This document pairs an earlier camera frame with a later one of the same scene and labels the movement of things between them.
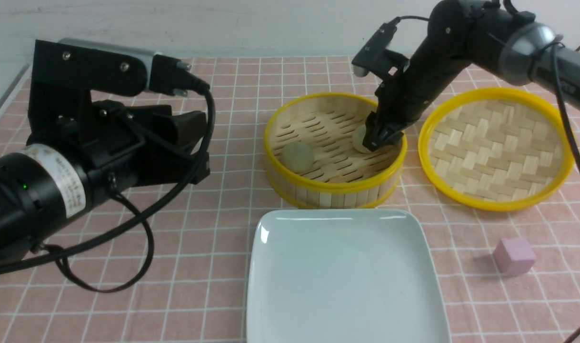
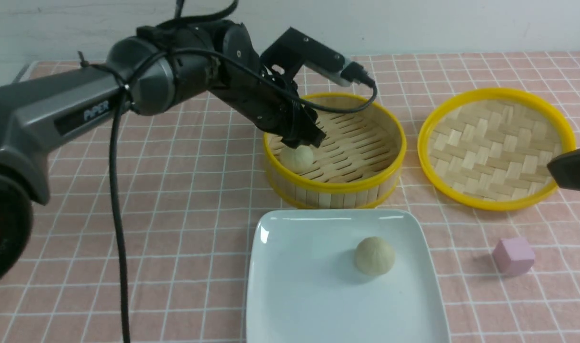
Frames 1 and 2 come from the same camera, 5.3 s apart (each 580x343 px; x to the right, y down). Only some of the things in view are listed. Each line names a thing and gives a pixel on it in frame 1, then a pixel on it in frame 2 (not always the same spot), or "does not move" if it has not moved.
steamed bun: (357, 140) to (375, 256)
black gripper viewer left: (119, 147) to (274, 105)
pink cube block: (514, 256) does not move
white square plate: (343, 276) does not move
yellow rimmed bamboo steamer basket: (341, 176) does not move
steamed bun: (297, 157) does not move
